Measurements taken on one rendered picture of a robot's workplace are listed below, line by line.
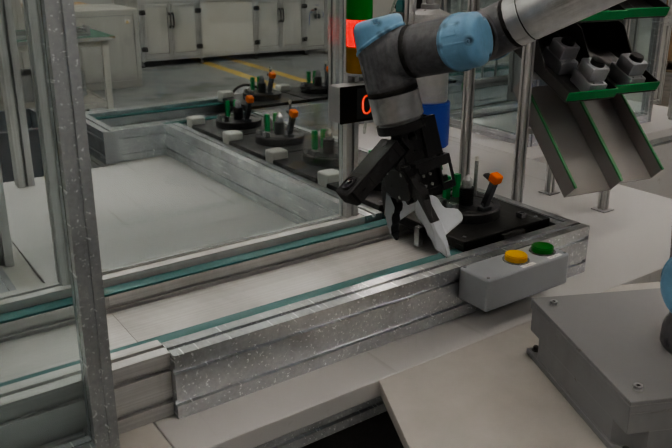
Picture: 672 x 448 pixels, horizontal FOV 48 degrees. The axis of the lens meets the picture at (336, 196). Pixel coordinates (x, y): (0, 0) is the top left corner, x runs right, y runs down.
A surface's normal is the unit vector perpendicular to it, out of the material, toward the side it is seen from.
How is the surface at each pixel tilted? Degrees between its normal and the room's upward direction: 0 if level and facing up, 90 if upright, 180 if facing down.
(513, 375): 0
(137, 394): 90
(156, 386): 90
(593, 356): 2
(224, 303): 0
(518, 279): 90
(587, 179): 45
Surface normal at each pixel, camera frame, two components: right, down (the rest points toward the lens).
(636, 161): 0.30, -0.47
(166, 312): 0.00, -0.95
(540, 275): 0.57, 0.25
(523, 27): -0.40, 0.59
